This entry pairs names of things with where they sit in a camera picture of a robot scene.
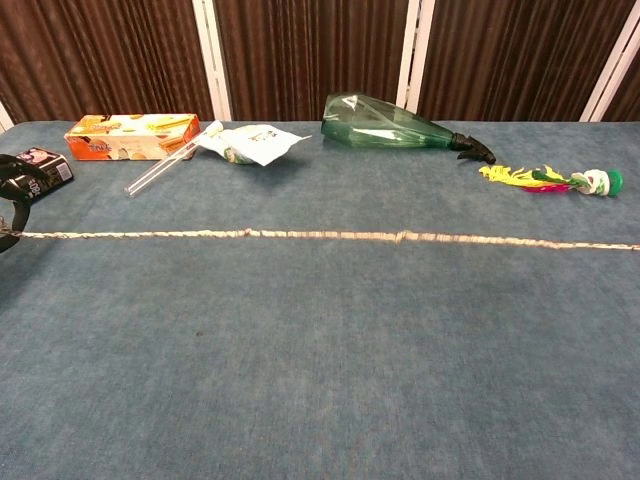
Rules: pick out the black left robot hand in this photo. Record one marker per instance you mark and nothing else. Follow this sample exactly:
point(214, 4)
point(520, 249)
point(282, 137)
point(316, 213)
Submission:
point(19, 217)

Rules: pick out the black printed box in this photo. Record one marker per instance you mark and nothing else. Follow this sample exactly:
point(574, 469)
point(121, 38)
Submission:
point(52, 167)

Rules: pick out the orange biscuit box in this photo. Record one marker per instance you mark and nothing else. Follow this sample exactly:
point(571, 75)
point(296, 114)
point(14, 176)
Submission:
point(125, 140)

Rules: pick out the clear glass tube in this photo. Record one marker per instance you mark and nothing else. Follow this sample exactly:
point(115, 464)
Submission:
point(160, 171)

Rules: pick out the white plastic snack bag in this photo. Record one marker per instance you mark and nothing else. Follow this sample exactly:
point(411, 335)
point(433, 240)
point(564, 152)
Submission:
point(255, 142)

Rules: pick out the blue table cloth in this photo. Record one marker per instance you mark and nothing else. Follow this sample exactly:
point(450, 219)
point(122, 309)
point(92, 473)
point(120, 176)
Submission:
point(320, 350)

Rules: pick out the green spray bottle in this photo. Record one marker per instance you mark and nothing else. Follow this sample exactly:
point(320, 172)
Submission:
point(380, 127)

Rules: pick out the colourful feather shuttlecock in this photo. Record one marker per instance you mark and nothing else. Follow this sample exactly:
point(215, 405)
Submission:
point(590, 181)

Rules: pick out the white partition post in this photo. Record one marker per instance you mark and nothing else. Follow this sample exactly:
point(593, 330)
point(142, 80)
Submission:
point(612, 65)
point(4, 117)
point(411, 55)
point(212, 55)

